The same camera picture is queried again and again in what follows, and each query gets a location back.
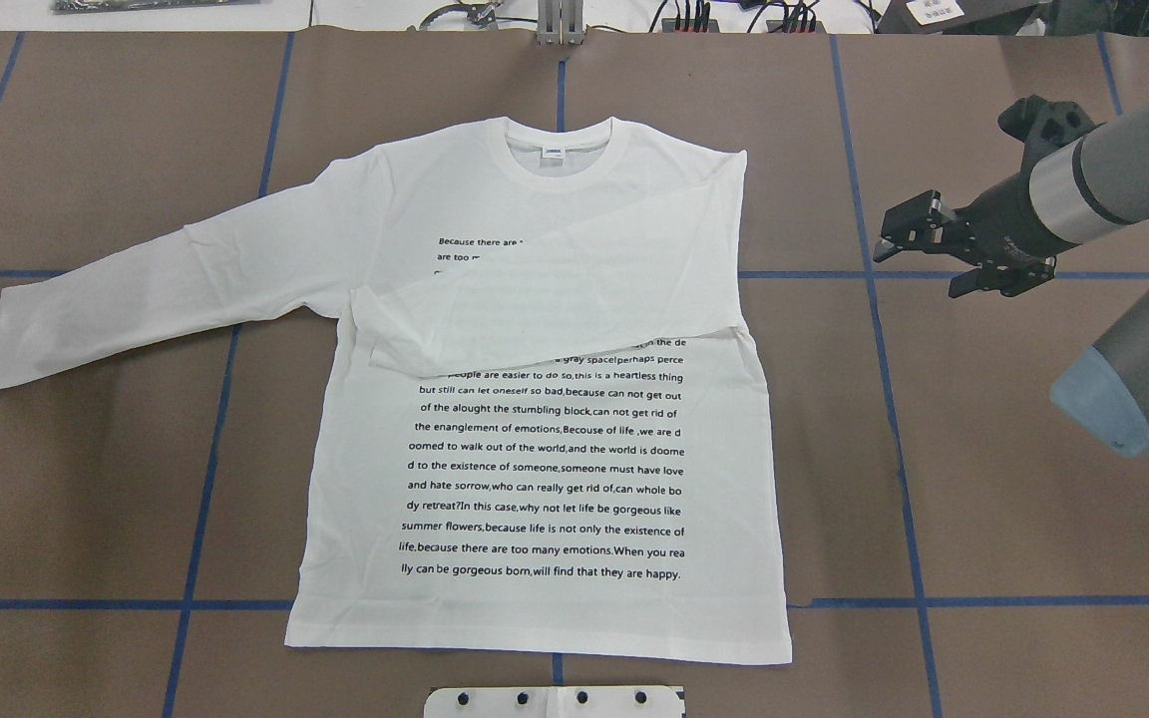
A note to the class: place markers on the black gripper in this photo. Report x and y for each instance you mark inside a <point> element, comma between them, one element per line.
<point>1005,218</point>

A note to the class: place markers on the white long sleeve t-shirt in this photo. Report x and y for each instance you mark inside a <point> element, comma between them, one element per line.
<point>546,426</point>

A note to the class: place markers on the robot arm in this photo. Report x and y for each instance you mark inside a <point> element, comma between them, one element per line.
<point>1079,183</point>

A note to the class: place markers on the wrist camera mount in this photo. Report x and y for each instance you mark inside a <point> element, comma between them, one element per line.
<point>1044,127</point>

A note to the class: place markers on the aluminium frame post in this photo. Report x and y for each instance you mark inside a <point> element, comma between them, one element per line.
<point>560,22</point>

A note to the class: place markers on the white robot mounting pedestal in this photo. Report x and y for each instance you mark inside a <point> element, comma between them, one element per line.
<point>557,701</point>

